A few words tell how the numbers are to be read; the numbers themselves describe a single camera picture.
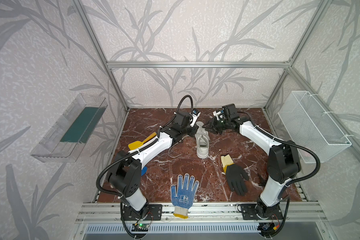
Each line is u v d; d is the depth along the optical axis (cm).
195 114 74
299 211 76
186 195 79
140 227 72
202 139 91
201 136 91
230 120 70
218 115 82
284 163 48
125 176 44
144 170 89
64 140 63
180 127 66
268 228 74
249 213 73
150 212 73
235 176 85
